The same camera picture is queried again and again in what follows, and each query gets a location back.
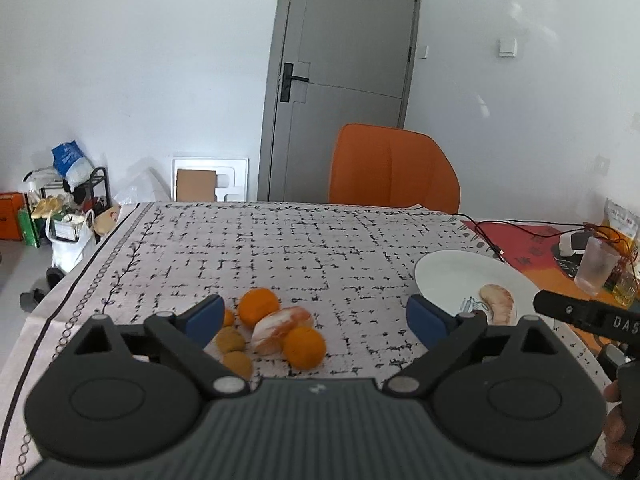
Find black cable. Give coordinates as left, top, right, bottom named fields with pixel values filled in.
left=415, top=204, right=640, bottom=262

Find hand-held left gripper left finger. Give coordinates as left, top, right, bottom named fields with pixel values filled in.
left=54, top=294, right=251, bottom=402

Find person's right hand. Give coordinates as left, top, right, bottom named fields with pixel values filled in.
left=602, top=379, right=634, bottom=476

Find orange-skinned pomelo wedge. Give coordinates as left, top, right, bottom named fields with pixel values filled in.
left=251, top=307, right=315, bottom=356

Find red table mat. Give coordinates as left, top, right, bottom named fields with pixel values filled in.
left=467, top=220, right=640, bottom=311

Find brown cardboard piece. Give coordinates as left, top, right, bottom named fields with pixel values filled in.
left=176, top=170, right=217, bottom=203

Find clear plastic cup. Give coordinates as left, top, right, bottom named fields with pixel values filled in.
left=574, top=236, right=621, bottom=297

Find brown kiwi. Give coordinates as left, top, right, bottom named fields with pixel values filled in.
left=221, top=351, right=253, bottom=380
left=214, top=326, right=247, bottom=354

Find yellow snack bag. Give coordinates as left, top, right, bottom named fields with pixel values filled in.
left=602, top=197, right=640, bottom=261

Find white charger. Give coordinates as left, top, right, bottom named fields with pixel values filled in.
left=559, top=232, right=592, bottom=257

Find black door handle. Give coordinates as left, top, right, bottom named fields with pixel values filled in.
left=280, top=62, right=311, bottom=104

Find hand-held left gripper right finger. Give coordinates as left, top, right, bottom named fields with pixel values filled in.
left=384, top=294, right=577, bottom=402

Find pale peeled pomelo segment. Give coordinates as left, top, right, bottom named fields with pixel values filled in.
left=479, top=284, right=518, bottom=326

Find orange chair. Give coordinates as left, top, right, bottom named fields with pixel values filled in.
left=328, top=123, right=461, bottom=215

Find large orange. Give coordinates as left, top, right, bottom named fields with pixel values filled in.
left=282, top=326, right=327, bottom=371
left=237, top=287, right=281, bottom=330

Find clear plastic bag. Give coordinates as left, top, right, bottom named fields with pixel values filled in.
left=114, top=167, right=172, bottom=209

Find white plate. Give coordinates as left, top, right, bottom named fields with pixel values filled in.
left=414, top=251, right=551, bottom=332

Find green box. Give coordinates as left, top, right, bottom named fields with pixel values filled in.
left=18, top=207, right=42, bottom=249

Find orange box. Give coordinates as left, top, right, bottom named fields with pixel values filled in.
left=0, top=192, right=29, bottom=241

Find grey door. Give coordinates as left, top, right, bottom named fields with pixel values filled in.
left=257, top=0, right=424, bottom=204

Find blue plastic bag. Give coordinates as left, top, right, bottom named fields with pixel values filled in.
left=51, top=141, right=94, bottom=189

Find black metal rack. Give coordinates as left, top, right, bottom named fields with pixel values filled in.
left=74, top=167, right=111, bottom=217

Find yellow slippers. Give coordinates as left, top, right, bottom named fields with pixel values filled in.
left=31, top=197, right=64, bottom=219

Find brown paper bag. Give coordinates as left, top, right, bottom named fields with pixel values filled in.
left=94, top=204, right=122, bottom=237

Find white shopping bag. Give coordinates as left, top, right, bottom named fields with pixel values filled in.
left=46, top=210, right=97, bottom=276

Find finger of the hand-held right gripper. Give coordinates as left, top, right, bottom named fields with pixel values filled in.
left=532, top=289, right=596, bottom=332

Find white foam packaging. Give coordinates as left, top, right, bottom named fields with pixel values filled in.
left=172, top=157, right=249, bottom=204

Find yellow oil bottle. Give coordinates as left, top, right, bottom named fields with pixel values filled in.
left=612, top=270, right=639, bottom=309

